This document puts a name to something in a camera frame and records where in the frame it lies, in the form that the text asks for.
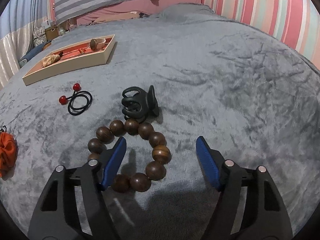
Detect orange fabric scrunchie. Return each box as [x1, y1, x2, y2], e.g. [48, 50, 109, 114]
[0, 132, 17, 178]

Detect brown wooden bead bracelet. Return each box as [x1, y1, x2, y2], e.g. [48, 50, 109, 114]
[87, 119, 173, 194]

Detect black hair tie red beads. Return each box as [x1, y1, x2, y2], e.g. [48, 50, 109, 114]
[59, 83, 93, 116]

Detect black hair claw clip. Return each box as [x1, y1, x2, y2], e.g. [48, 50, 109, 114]
[121, 85, 159, 123]

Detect cream fabric scrunchie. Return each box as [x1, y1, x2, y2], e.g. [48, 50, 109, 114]
[42, 54, 61, 68]

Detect red tassel charm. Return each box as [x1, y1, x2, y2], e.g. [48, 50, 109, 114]
[78, 48, 87, 54]

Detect grey plush bed blanket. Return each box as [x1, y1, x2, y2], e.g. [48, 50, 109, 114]
[1, 4, 319, 239]

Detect beige tray with brick lining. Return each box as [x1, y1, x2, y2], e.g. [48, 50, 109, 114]
[22, 35, 116, 86]

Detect blue cloth on side table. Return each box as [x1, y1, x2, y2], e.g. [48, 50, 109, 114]
[19, 41, 51, 62]

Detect white satin curtain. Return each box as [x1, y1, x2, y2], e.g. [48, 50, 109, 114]
[1, 16, 48, 89]

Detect patterned fabric bag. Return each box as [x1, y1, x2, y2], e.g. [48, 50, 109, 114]
[33, 28, 47, 47]

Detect brown storage box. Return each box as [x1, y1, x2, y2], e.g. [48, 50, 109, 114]
[45, 25, 60, 41]

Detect tan pillow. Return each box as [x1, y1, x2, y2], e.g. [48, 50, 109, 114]
[93, 11, 140, 23]

